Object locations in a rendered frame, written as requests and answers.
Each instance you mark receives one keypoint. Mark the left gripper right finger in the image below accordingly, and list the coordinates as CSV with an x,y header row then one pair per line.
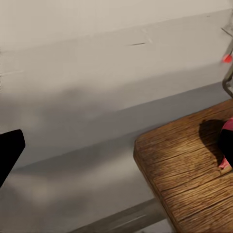
x,y
225,144

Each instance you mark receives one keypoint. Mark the cutting board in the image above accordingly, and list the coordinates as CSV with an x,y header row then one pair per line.
x,y
181,160

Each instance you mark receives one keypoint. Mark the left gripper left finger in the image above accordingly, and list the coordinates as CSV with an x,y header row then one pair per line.
x,y
12,145

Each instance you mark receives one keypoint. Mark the vidalia onion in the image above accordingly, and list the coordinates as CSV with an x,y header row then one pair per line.
x,y
228,126

